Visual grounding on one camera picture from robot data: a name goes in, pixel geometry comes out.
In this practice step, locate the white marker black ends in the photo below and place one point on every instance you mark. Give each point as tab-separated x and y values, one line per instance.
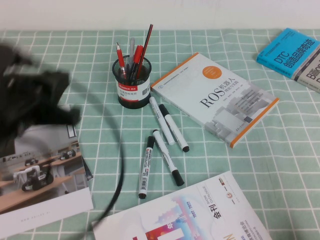
173	127

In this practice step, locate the red and black pencil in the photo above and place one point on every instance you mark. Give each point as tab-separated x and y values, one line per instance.
146	42

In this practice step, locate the labelled whiteboard marker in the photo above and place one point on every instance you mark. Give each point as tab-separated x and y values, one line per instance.
147	167

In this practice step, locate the grey translucent pen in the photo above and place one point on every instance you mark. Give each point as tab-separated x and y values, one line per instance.
131	50

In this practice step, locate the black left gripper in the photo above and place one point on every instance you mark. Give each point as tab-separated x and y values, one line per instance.
30	95

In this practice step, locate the all white marker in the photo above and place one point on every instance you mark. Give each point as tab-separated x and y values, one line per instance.
162	122

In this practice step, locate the green checkered tablecloth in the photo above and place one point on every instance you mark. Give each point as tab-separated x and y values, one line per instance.
225	175

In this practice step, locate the robot lab photo brochure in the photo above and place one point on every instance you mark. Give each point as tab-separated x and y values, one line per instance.
50	190

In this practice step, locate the blue DTC book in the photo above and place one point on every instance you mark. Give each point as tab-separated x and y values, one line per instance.
285	53

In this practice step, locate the black mesh pen holder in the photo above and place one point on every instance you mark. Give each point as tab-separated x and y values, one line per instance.
130	92

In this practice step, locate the white show catalogue magazine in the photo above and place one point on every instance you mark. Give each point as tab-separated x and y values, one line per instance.
190	215

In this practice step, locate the red gel pen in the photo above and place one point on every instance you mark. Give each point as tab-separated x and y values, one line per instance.
121	58

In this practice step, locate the grey Billion book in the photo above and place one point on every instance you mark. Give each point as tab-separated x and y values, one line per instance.
312	72

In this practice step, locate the red capped black pen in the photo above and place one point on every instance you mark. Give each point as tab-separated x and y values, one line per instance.
137	55

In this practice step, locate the dark booklet edge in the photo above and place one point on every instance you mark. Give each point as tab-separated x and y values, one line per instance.
88	170

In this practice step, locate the white marker black cap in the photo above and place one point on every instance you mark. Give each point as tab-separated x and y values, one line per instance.
166	157

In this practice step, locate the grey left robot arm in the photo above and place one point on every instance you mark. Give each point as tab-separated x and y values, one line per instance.
6	140

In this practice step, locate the white ROS textbook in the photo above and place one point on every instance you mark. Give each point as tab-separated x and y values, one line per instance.
212	97

